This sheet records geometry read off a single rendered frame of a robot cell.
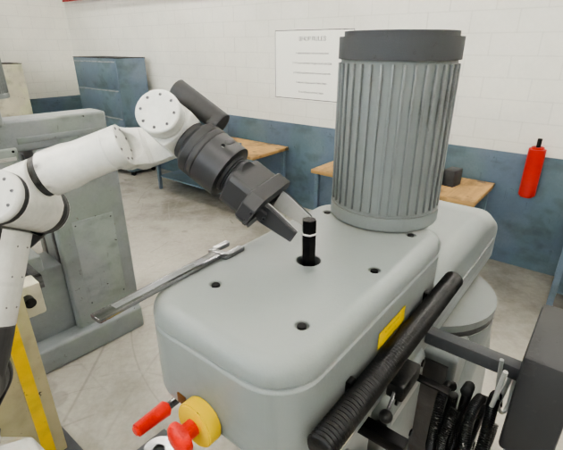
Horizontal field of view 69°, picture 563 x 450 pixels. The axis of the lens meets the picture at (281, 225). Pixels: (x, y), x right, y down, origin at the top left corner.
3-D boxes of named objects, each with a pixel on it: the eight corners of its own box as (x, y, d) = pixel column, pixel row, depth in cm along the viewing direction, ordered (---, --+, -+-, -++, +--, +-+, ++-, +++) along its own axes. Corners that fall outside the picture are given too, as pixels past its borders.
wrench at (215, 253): (105, 328, 48) (103, 321, 47) (86, 315, 50) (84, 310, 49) (244, 250, 66) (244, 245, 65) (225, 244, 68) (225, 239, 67)
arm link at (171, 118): (180, 169, 57) (120, 120, 58) (198, 185, 68) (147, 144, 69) (231, 106, 58) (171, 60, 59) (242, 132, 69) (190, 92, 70)
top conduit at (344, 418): (331, 470, 44) (333, 446, 43) (299, 448, 46) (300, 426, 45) (461, 290, 76) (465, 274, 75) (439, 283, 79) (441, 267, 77)
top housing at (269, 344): (287, 495, 46) (288, 387, 39) (147, 385, 61) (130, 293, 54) (436, 304, 79) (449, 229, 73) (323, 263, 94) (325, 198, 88)
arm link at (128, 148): (191, 129, 61) (106, 162, 61) (205, 147, 70) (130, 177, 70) (177, 91, 62) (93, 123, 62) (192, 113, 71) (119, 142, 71)
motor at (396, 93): (411, 244, 68) (441, 28, 55) (310, 215, 79) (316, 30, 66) (450, 209, 82) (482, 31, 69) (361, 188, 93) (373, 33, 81)
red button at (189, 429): (186, 465, 48) (182, 440, 46) (164, 445, 50) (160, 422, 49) (206, 445, 50) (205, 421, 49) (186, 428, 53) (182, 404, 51)
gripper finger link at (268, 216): (289, 243, 61) (256, 217, 61) (300, 228, 59) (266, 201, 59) (285, 247, 59) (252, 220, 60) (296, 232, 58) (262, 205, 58)
